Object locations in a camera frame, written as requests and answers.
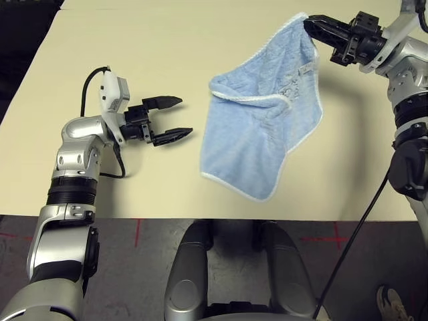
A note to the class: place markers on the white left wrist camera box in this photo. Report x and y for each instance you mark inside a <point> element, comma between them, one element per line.
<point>110,90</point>

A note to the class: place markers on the grey robot waist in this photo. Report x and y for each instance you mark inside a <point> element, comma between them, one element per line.
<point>234,317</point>

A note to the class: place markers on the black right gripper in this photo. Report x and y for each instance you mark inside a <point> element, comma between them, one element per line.
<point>364,43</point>

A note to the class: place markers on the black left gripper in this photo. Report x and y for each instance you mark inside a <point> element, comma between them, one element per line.
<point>137,123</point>

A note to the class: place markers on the light blue terry towel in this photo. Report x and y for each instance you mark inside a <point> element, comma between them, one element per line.
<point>247,140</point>

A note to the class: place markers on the bystander beige sneaker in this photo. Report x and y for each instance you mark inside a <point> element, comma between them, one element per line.
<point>391,301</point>

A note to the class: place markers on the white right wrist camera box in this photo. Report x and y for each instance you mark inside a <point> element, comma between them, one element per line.
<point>398,28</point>

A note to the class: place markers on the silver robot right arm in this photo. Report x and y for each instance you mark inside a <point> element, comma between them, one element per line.
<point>406,87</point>

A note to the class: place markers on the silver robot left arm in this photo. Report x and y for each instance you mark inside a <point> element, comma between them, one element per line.
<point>77,157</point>

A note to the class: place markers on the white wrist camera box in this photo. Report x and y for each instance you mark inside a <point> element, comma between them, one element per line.
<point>398,28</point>
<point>110,90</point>

